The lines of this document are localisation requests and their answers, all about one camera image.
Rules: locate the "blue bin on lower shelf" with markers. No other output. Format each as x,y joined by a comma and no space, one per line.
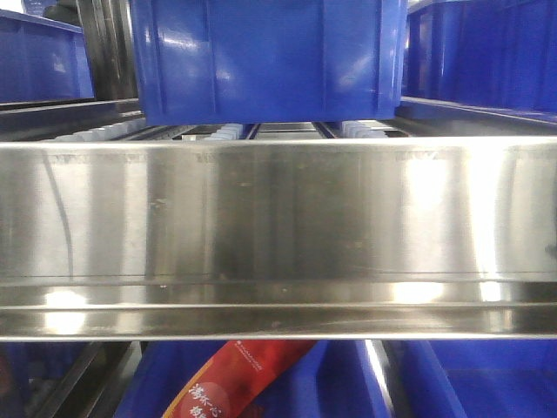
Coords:
335,379

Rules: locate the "blue lower bin right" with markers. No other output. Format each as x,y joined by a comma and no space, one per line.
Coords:
479,378

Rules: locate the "stainless steel front beam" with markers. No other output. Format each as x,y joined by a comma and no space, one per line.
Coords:
374,238

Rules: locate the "white roller track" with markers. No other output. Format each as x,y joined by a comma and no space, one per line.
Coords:
138,130

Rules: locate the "blue crate centre on rollers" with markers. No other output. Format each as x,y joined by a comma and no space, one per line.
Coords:
219,62

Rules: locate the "red snack bag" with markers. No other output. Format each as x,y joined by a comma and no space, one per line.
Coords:
234,376

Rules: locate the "large blue crate right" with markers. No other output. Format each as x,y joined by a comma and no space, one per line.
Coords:
498,54

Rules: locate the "blue crate upper left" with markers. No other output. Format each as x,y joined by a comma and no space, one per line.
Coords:
42,60

